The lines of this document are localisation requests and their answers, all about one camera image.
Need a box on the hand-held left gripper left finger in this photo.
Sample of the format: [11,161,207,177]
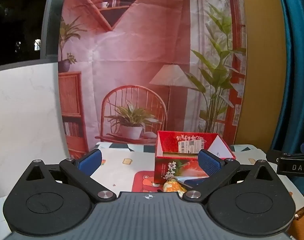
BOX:
[17,149,117,203]

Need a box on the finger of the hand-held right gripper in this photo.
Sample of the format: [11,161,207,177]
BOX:
[266,149,283,165]

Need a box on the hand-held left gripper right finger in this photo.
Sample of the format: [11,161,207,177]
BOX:
[183,149,280,203]

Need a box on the red cardboard box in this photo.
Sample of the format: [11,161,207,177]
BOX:
[154,130,236,184]

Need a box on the blue pouch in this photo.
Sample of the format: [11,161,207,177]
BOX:
[177,176,210,189]

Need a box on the printed tablecloth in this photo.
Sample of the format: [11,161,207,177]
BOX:
[0,141,304,240]

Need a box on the white marble board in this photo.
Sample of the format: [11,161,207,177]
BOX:
[0,61,70,200]

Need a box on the blue curtain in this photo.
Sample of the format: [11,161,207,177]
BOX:
[270,0,304,200]

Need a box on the printed room scene backdrop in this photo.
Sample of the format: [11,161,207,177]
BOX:
[58,0,247,159]

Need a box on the grey window frame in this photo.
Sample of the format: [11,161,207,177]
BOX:
[41,0,68,62]

